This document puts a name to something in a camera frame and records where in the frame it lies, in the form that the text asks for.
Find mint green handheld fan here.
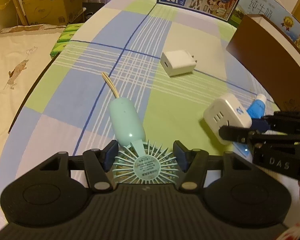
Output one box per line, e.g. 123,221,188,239
102,72,179,184

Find brown open cardboard box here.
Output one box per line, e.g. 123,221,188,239
226,15,300,111

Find green tissue packs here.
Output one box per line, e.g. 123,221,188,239
50,23,84,59

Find white usb charger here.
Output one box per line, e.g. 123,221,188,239
160,50,197,77

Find beige bed sheet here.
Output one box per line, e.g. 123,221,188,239
0,24,64,155

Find light blue milk carton box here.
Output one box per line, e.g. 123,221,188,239
228,0,300,41

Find white cube power socket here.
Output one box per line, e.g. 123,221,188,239
203,93,252,145

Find checkered tablecloth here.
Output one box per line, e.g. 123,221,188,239
0,0,283,201

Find blue ointment tube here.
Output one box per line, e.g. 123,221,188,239
233,93,268,158

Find brown cardboard shipping box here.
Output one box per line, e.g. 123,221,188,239
18,0,83,25

